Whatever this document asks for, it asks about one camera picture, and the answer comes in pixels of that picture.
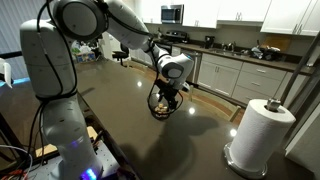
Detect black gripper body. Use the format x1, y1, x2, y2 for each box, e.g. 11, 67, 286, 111
155, 79, 183, 100

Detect black wire mesh basket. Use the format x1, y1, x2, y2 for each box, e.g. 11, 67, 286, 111
147, 92, 184, 121

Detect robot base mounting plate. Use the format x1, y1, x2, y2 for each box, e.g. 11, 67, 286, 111
24, 139, 141, 180

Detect dark kitchen countertop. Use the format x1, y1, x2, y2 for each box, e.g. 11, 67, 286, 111
153, 39, 316, 76

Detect stainless steel dishwasher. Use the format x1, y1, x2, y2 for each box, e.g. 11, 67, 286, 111
181, 49, 203, 84

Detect black kitchen stove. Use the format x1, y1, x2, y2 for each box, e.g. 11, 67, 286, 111
153, 30, 190, 56

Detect black office chair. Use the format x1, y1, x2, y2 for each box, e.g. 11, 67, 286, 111
111, 43, 131, 68

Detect black coffee maker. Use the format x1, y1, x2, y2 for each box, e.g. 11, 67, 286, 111
203, 35, 216, 50

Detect white lower kitchen cabinets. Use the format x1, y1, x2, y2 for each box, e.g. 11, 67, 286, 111
196, 53, 309, 106

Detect white kitchen cabinets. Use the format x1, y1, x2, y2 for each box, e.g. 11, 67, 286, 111
196, 53, 309, 106
133, 0, 320, 37

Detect sink faucet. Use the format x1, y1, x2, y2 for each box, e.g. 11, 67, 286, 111
221, 41, 238, 53

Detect stainless steel microwave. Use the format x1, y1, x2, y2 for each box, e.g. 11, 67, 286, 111
160, 4, 185, 25

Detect box with plastic bags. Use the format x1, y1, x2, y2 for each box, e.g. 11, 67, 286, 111
70, 39, 101, 64

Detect white paper towel roll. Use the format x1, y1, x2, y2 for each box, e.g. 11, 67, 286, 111
229, 98, 297, 173

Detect metal paper towel holder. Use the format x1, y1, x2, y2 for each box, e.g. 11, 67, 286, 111
223, 98, 282, 180

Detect white upper kitchen cabinets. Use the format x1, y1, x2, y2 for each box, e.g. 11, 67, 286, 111
133, 0, 320, 37

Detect brown cutting board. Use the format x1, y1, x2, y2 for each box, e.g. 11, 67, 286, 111
261, 34, 292, 53

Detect tan wooden board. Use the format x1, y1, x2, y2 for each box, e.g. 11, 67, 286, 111
34, 125, 100, 158

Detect stainless steel refrigerator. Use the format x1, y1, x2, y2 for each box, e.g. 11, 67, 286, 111
279, 31, 320, 158

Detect white device with black cap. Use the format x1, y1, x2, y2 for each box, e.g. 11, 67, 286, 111
0, 58, 15, 90

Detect white vertical blinds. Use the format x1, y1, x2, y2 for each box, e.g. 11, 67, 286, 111
0, 0, 46, 81

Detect white cable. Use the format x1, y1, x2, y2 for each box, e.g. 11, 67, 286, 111
0, 144, 34, 180

